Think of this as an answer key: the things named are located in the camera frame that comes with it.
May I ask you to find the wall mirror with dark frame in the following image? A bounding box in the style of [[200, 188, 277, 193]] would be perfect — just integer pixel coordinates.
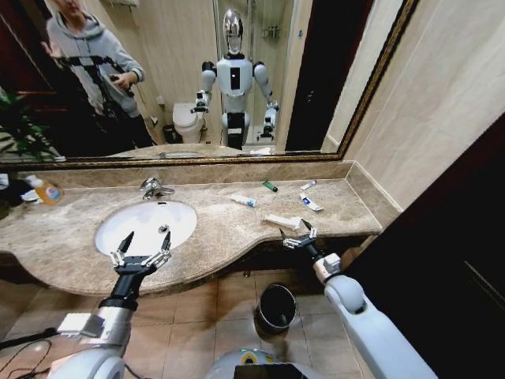
[[0, 0, 420, 171]]

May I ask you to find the dark wooden door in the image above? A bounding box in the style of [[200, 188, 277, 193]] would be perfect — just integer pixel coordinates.
[[342, 113, 505, 379]]

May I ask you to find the orange soap bottle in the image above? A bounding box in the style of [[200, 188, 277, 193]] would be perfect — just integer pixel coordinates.
[[24, 174, 65, 207]]

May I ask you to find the white robot front shell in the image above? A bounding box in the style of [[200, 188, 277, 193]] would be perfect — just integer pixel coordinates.
[[204, 347, 313, 379]]

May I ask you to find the white blue toothpaste tube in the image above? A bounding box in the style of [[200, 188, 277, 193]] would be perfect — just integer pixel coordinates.
[[230, 193, 258, 208]]

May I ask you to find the chrome faucet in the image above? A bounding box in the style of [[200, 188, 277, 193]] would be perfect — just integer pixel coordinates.
[[139, 177, 176, 201]]

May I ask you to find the black floor cable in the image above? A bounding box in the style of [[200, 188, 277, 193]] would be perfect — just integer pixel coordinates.
[[0, 326, 57, 379]]

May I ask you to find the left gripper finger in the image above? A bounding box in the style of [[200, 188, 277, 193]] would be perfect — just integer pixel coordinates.
[[109, 231, 135, 268], [148, 231, 174, 270]]

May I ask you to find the black round trash bin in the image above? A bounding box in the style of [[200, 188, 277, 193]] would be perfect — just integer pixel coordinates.
[[256, 283, 298, 336]]

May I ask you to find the white oval sink basin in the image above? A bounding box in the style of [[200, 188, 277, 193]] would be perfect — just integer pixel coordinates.
[[94, 200, 198, 258]]

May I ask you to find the white crumpled paper wrapper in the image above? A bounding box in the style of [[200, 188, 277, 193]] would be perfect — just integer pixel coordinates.
[[264, 213, 308, 232]]

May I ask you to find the green leafy plant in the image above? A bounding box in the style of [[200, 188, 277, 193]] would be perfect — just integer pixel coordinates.
[[0, 88, 57, 163]]

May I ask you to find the dark plant pot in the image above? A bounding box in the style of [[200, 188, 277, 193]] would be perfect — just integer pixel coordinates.
[[0, 173, 29, 216]]

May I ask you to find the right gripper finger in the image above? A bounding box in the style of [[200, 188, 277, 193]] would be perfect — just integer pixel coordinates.
[[301, 219, 319, 241], [279, 227, 296, 250]]

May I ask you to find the white toilet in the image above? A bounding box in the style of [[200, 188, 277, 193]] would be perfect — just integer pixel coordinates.
[[171, 102, 209, 145]]

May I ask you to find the white blue flat packet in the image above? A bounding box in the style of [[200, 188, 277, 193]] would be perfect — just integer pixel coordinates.
[[298, 191, 325, 213]]

